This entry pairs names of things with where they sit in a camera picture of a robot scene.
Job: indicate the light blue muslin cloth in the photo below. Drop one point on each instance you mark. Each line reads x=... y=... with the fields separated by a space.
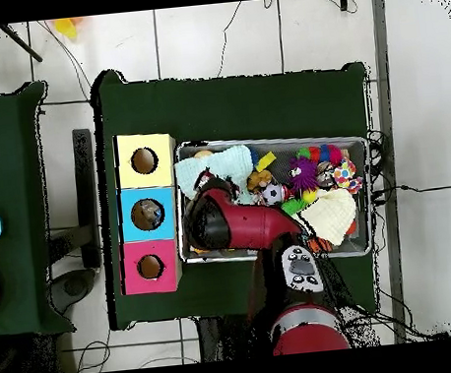
x=231 y=162

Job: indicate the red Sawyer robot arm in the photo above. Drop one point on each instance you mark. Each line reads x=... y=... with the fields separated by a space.
x=253 y=223

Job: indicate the wooden box with three holes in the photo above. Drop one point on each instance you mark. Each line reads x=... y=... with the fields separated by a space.
x=128 y=184

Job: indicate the shallow mesh bin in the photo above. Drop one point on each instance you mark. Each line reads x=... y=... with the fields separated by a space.
x=354 y=247

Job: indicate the brown plush bear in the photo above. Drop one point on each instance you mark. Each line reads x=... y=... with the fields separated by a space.
x=259 y=179

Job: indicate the black and white soccer ball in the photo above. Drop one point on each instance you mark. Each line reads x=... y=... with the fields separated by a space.
x=272 y=194

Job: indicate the dark green tablecloth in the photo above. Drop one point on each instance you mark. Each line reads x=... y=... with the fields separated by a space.
x=7 y=176
x=241 y=106

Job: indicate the green spiky ball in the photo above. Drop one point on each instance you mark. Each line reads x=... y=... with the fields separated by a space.
x=292 y=206

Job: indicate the purple spiky monster toy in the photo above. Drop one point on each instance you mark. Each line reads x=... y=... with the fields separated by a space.
x=303 y=173

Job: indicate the black upright bar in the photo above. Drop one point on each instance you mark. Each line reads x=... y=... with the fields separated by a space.
x=86 y=188

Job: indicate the cream muslin cloth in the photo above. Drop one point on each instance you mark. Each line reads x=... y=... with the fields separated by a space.
x=331 y=214

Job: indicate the tiger plush toy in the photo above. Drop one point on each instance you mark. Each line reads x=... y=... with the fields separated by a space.
x=321 y=245

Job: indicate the polka dot cloth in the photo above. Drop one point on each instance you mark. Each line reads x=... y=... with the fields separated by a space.
x=343 y=173

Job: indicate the grey round base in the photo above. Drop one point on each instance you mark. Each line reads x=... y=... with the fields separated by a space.
x=75 y=286

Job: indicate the yellow floor object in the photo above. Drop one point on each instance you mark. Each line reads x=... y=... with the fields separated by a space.
x=65 y=28

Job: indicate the black rod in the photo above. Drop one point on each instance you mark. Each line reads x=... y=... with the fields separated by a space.
x=20 y=43

